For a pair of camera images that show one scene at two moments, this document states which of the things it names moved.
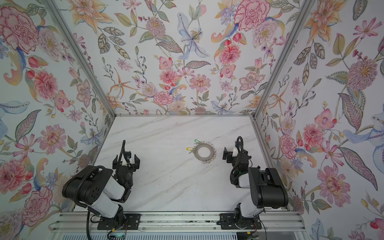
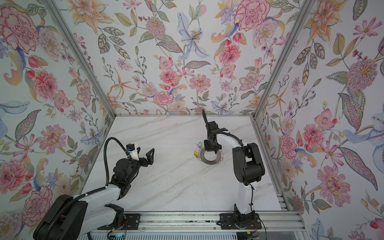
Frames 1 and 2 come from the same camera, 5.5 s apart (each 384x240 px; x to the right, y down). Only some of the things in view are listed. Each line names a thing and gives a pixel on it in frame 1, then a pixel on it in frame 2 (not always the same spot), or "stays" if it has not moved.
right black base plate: x=227 y=222 stays
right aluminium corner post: x=305 y=6 stays
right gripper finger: x=225 y=153 → x=208 y=146
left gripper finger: x=115 y=162 → x=143 y=161
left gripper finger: x=137 y=162 → x=150 y=156
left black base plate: x=131 y=222 stays
